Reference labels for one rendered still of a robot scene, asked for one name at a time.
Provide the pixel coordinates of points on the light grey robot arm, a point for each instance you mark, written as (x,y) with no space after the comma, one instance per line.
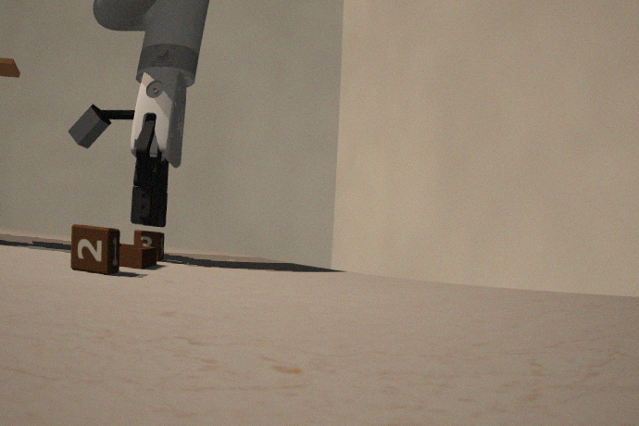
(173,37)

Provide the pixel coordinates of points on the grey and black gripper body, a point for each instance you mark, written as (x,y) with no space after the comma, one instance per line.
(169,106)

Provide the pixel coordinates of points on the brown wooden tray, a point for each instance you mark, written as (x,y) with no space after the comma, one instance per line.
(137,256)

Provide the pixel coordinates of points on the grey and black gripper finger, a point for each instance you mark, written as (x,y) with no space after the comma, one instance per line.
(163,186)
(145,197)

